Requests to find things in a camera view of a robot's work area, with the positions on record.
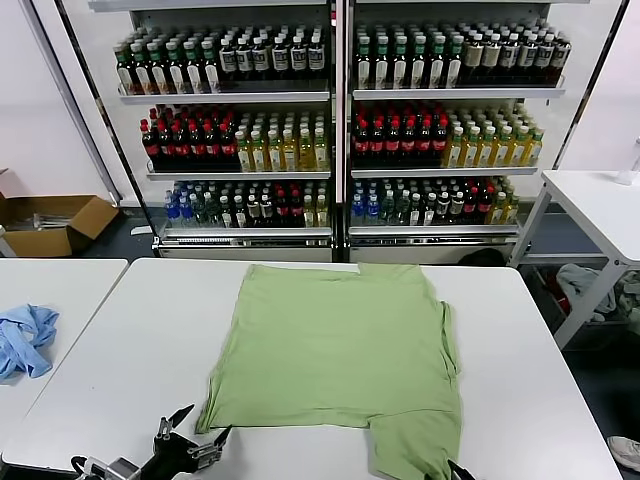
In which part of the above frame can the black bag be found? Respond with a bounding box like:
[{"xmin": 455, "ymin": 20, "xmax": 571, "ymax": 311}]
[{"xmin": 458, "ymin": 247, "xmax": 507, "ymax": 267}]

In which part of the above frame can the white sneaker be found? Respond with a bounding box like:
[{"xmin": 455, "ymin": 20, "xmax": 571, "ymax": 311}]
[{"xmin": 607, "ymin": 435, "xmax": 640, "ymax": 471}]

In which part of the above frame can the white side table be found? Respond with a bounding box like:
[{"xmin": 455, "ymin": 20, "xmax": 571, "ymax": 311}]
[{"xmin": 509, "ymin": 168, "xmax": 640, "ymax": 351}]

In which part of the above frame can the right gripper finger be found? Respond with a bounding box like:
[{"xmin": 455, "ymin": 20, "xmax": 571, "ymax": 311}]
[{"xmin": 446, "ymin": 457, "xmax": 484, "ymax": 480}]

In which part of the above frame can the pale cardboard piece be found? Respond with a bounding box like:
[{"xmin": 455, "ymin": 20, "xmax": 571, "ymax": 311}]
[{"xmin": 0, "ymin": 167, "xmax": 22, "ymax": 199}]

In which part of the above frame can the black framed glass cabinet door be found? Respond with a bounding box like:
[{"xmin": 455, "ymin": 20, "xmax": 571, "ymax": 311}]
[
  {"xmin": 27, "ymin": 0, "xmax": 161, "ymax": 246},
  {"xmin": 549, "ymin": 0, "xmax": 640, "ymax": 174}
]

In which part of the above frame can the large yellow juice bottle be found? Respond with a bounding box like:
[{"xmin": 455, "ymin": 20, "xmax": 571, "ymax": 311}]
[
  {"xmin": 495, "ymin": 124, "xmax": 513, "ymax": 168},
  {"xmin": 235, "ymin": 127, "xmax": 253, "ymax": 173},
  {"xmin": 463, "ymin": 125, "xmax": 481, "ymax": 169},
  {"xmin": 479, "ymin": 125, "xmax": 497, "ymax": 169},
  {"xmin": 266, "ymin": 127, "xmax": 284, "ymax": 173},
  {"xmin": 447, "ymin": 125, "xmax": 466, "ymax": 169},
  {"xmin": 511, "ymin": 124, "xmax": 529, "ymax": 168},
  {"xmin": 282, "ymin": 127, "xmax": 300, "ymax": 172},
  {"xmin": 527, "ymin": 127, "xmax": 545, "ymax": 168},
  {"xmin": 251, "ymin": 127, "xmax": 269, "ymax": 173},
  {"xmin": 298, "ymin": 127, "xmax": 315, "ymax": 172},
  {"xmin": 313, "ymin": 127, "xmax": 331, "ymax": 172}
]

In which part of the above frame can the dark drink bottle blue label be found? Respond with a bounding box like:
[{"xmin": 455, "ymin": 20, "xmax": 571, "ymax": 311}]
[
  {"xmin": 552, "ymin": 32, "xmax": 573, "ymax": 84},
  {"xmin": 219, "ymin": 36, "xmax": 239, "ymax": 81},
  {"xmin": 307, "ymin": 31, "xmax": 326, "ymax": 80},
  {"xmin": 517, "ymin": 32, "xmax": 536, "ymax": 84},
  {"xmin": 289, "ymin": 32, "xmax": 308, "ymax": 80},
  {"xmin": 271, "ymin": 33, "xmax": 291, "ymax": 80},
  {"xmin": 252, "ymin": 34, "xmax": 271, "ymax": 80},
  {"xmin": 235, "ymin": 35, "xmax": 255, "ymax": 81},
  {"xmin": 535, "ymin": 32, "xmax": 554, "ymax": 84},
  {"xmin": 500, "ymin": 32, "xmax": 519, "ymax": 84}
]

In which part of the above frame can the open brown cardboard box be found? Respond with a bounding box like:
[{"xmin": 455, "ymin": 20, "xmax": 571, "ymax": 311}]
[{"xmin": 0, "ymin": 193, "xmax": 120, "ymax": 258}]

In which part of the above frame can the large red cap cola bottle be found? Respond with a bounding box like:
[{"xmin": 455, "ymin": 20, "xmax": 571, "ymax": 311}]
[
  {"xmin": 173, "ymin": 118, "xmax": 191, "ymax": 170},
  {"xmin": 204, "ymin": 117, "xmax": 222, "ymax": 169},
  {"xmin": 220, "ymin": 116, "xmax": 237, "ymax": 169},
  {"xmin": 416, "ymin": 117, "xmax": 434, "ymax": 168},
  {"xmin": 189, "ymin": 117, "xmax": 207, "ymax": 170},
  {"xmin": 432, "ymin": 117, "xmax": 449, "ymax": 168},
  {"xmin": 354, "ymin": 117, "xmax": 372, "ymax": 169},
  {"xmin": 401, "ymin": 117, "xmax": 418, "ymax": 169},
  {"xmin": 157, "ymin": 118, "xmax": 175, "ymax": 171},
  {"xmin": 385, "ymin": 117, "xmax": 403, "ymax": 169},
  {"xmin": 141, "ymin": 119, "xmax": 159, "ymax": 171},
  {"xmin": 370, "ymin": 117, "xmax": 388, "ymax": 169}
]

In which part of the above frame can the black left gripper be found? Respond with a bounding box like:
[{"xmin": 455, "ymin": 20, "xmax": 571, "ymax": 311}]
[{"xmin": 142, "ymin": 403, "xmax": 233, "ymax": 476}]

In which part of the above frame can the white beverage display cabinet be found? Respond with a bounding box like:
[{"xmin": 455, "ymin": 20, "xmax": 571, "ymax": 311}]
[
  {"xmin": 344, "ymin": 0, "xmax": 594, "ymax": 265},
  {"xmin": 87, "ymin": 0, "xmax": 346, "ymax": 264}
]

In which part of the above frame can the clothes storage bin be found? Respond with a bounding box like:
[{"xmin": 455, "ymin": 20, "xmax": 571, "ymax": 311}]
[{"xmin": 524, "ymin": 263, "xmax": 574, "ymax": 334}]

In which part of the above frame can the grey crumpled garment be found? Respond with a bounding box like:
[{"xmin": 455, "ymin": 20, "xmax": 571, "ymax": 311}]
[{"xmin": 555, "ymin": 263, "xmax": 619, "ymax": 324}]

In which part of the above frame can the green cap tea bottle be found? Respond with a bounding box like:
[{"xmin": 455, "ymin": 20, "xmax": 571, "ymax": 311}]
[
  {"xmin": 148, "ymin": 40, "xmax": 170, "ymax": 96},
  {"xmin": 355, "ymin": 35, "xmax": 374, "ymax": 90},
  {"xmin": 373, "ymin": 35, "xmax": 392, "ymax": 90},
  {"xmin": 166, "ymin": 39, "xmax": 188, "ymax": 96},
  {"xmin": 429, "ymin": 35, "xmax": 447, "ymax": 90},
  {"xmin": 391, "ymin": 35, "xmax": 410, "ymax": 90},
  {"xmin": 115, "ymin": 43, "xmax": 136, "ymax": 96},
  {"xmin": 131, "ymin": 41, "xmax": 153, "ymax": 96},
  {"xmin": 446, "ymin": 35, "xmax": 464, "ymax": 89},
  {"xmin": 410, "ymin": 35, "xmax": 429, "ymax": 90},
  {"xmin": 183, "ymin": 38, "xmax": 205, "ymax": 95},
  {"xmin": 201, "ymin": 38, "xmax": 222, "ymax": 95}
]

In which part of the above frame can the dark drink bottle beige label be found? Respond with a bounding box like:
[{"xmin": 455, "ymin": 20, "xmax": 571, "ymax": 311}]
[
  {"xmin": 482, "ymin": 32, "xmax": 502, "ymax": 85},
  {"xmin": 463, "ymin": 33, "xmax": 484, "ymax": 85}
]

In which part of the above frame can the crumpled light blue garment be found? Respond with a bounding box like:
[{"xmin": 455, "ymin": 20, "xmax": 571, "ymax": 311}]
[{"xmin": 0, "ymin": 302, "xmax": 61, "ymax": 384}]

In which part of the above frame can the grey metal rods bundle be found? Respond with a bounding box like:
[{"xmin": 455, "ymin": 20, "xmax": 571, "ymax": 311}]
[{"xmin": 7, "ymin": 212, "xmax": 69, "ymax": 232}]

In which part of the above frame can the light green polo shirt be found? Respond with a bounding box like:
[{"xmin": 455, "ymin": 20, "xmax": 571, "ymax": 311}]
[{"xmin": 193, "ymin": 262, "xmax": 464, "ymax": 480}]

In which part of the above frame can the pale green crumpled garment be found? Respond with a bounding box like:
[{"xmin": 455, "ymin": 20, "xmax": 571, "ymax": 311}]
[{"xmin": 618, "ymin": 272, "xmax": 640, "ymax": 331}]

